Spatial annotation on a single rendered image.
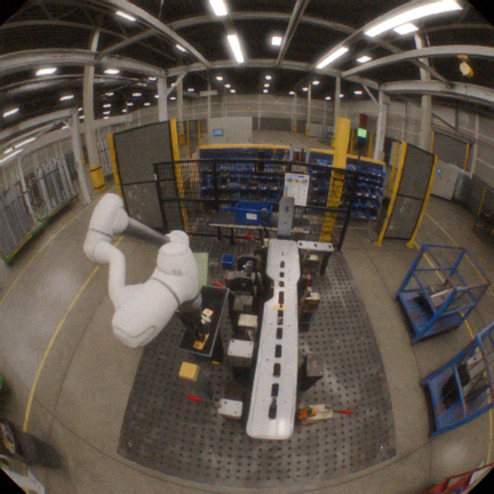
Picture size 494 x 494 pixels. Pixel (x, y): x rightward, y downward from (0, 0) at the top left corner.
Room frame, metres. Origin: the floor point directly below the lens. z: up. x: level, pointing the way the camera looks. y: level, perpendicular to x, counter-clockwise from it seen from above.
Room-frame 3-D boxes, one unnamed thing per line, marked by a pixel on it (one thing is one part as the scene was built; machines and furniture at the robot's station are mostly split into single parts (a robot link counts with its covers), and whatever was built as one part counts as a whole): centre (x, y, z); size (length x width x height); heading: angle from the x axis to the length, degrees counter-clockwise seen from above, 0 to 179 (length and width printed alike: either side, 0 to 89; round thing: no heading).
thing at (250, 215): (1.62, -0.06, 1.09); 0.30 x 0.17 x 0.13; 76
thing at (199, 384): (0.25, 0.22, 0.92); 0.08 x 0.08 x 0.44; 82
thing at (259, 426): (0.67, -0.19, 1.00); 1.38 x 0.22 x 0.02; 172
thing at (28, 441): (-1.16, 2.09, 0.36); 0.54 x 0.50 x 0.73; 87
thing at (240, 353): (0.39, 0.03, 0.90); 0.13 x 0.10 x 0.41; 82
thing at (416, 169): (2.70, -2.93, 1.00); 1.04 x 0.14 x 2.00; 87
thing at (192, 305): (0.39, 0.18, 1.43); 0.09 x 0.09 x 0.06
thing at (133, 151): (2.97, 1.61, 1.00); 1.34 x 0.14 x 2.00; 87
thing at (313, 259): (1.06, -0.45, 0.87); 0.12 x 0.09 x 0.35; 82
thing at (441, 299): (0.97, -2.58, 0.47); 1.20 x 0.80 x 0.95; 85
